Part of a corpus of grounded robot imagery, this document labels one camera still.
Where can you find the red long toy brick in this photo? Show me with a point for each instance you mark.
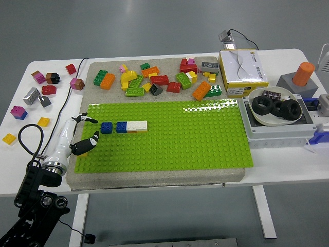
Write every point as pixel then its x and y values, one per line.
pixel 159 80

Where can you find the yellow square toy brick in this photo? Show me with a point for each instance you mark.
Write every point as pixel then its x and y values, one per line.
pixel 83 155

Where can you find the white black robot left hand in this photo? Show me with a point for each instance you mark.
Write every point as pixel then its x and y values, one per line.
pixel 65 136

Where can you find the grey metal plate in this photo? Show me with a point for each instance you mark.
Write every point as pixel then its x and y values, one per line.
pixel 174 243

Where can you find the white frame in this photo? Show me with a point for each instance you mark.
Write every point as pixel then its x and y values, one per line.
pixel 324 60

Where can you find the grey block holder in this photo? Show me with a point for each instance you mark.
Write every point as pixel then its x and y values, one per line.
pixel 288 82

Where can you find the dark purple strip part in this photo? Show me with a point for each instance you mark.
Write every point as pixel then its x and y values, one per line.
pixel 271 95

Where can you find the lime green toy brick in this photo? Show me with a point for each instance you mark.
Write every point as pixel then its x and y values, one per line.
pixel 136 81
pixel 183 80

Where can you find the white zip tie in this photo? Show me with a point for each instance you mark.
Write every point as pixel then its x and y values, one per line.
pixel 308 146

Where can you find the dark green small brick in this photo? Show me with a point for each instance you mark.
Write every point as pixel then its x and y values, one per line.
pixel 145 66

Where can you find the brown black toy brick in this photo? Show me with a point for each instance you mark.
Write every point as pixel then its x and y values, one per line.
pixel 52 78

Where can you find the lime green flat brick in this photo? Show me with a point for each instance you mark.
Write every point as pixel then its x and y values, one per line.
pixel 134 91

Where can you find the dark grey slope brick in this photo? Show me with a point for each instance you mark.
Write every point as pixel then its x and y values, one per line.
pixel 156 89

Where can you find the blue plastic fixture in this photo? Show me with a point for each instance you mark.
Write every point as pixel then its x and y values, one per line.
pixel 318 137

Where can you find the grey-brown foam mat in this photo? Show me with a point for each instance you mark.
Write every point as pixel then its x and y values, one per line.
pixel 154 177

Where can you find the grey slope toy piece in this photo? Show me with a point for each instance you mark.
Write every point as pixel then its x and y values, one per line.
pixel 45 101

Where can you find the orange long toy brick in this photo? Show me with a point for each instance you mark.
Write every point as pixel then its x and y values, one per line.
pixel 151 71
pixel 201 90

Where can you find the orange cylinder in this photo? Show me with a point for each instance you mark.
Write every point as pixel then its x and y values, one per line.
pixel 303 73

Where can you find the silver toy brick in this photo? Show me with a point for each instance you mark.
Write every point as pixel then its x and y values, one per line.
pixel 31 95

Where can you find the green white toy brick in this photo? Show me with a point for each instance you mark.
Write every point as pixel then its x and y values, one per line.
pixel 213 91

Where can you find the yellow small toy brick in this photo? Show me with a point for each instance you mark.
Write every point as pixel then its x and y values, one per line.
pixel 124 85
pixel 146 87
pixel 206 74
pixel 212 78

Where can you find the grey connector block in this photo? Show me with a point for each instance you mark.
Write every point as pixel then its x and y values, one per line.
pixel 324 105

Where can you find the yellow flat toy brick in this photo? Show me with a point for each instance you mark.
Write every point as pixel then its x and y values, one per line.
pixel 44 121

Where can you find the small red toy brick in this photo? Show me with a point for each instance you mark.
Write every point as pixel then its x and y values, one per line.
pixel 70 69

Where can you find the large black hex nut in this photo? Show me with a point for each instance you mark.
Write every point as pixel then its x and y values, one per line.
pixel 285 113
pixel 255 108

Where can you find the white bowl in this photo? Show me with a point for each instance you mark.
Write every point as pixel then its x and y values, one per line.
pixel 268 121

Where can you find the orange flat toy brick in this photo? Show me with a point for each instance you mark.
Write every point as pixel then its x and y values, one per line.
pixel 136 132

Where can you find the white table leg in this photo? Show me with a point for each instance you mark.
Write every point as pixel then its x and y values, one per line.
pixel 78 218
pixel 264 213

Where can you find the grey junction box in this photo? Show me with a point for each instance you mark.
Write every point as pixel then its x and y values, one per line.
pixel 277 133

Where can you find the white long toy brick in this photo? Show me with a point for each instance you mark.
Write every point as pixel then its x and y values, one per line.
pixel 137 125

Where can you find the clear plastic device stand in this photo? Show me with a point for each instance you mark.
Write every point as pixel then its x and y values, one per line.
pixel 227 38

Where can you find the yellow curved toy brick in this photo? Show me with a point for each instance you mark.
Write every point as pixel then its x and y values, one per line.
pixel 128 76

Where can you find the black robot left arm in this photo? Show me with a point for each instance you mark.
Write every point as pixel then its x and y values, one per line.
pixel 33 185

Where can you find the pink small toy brick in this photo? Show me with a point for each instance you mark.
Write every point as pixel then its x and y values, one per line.
pixel 190 61

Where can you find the grey long toy brick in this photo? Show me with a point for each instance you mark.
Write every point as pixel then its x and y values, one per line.
pixel 210 67

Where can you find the magenta blue toy brick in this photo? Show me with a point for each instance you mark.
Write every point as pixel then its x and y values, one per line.
pixel 18 112

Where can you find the white yellow cardboard box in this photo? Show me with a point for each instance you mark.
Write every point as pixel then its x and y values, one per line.
pixel 241 69

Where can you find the yellow thin toy brick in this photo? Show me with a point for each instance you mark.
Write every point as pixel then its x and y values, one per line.
pixel 153 75

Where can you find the blue square toy brick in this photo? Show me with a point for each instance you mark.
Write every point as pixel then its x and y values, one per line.
pixel 106 127
pixel 121 127

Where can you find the small black hex nut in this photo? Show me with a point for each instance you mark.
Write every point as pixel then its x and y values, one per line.
pixel 273 110

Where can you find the pink yellow small brick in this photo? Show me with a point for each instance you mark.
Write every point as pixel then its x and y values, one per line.
pixel 123 68

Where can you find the green studded baseplate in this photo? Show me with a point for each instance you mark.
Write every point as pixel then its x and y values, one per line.
pixel 167 141

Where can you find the dark green toy brick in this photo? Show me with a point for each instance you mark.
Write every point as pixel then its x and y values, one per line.
pixel 100 76

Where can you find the red stacked toy bricks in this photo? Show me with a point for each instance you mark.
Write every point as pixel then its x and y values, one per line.
pixel 187 67

